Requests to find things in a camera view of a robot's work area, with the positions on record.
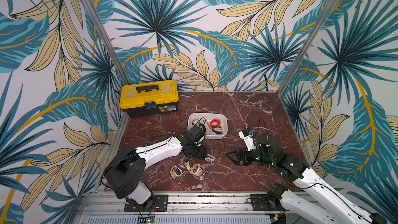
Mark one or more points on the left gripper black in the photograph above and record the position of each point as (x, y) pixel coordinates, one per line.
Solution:
(202, 155)

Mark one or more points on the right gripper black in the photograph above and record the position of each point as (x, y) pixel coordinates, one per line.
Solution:
(243, 156)

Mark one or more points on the pink white watch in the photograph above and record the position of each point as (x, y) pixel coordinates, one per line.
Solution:
(210, 158)

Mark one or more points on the dark brown leather watch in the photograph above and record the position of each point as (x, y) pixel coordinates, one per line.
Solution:
(217, 131)

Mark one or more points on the cream square-face watch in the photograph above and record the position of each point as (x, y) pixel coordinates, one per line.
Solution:
(207, 126)

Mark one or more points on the rose gold brown-strap watch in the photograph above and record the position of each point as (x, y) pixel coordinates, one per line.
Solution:
(195, 121)

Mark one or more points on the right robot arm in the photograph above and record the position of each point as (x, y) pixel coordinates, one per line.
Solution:
(332, 207)

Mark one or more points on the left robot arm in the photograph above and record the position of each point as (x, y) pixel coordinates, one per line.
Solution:
(125, 170)

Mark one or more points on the white plastic storage box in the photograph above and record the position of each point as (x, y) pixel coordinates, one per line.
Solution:
(210, 116)

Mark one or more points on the yellow and black toolbox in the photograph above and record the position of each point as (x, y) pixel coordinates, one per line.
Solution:
(140, 100)

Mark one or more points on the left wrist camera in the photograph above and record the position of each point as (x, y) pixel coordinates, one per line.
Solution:
(196, 134)

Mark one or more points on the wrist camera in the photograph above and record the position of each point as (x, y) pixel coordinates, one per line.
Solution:
(196, 134)
(247, 136)

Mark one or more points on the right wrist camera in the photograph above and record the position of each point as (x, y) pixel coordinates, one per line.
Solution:
(247, 136)

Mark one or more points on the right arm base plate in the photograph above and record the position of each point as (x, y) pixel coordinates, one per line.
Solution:
(265, 202)

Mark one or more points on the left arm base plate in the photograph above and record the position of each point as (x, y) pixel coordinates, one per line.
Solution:
(157, 203)

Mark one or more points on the aluminium front rail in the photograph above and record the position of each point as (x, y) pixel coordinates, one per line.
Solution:
(201, 208)

